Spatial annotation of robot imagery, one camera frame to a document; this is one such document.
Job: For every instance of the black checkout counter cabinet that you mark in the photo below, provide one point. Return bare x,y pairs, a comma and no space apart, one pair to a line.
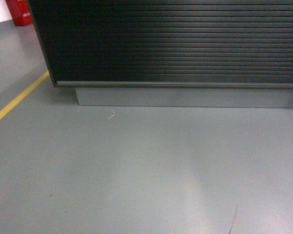
171,53

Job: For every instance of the yellow floor marking tape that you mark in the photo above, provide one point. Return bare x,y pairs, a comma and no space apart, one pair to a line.
19,98

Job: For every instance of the red fire extinguisher box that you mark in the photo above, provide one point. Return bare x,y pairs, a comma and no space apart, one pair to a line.
19,11

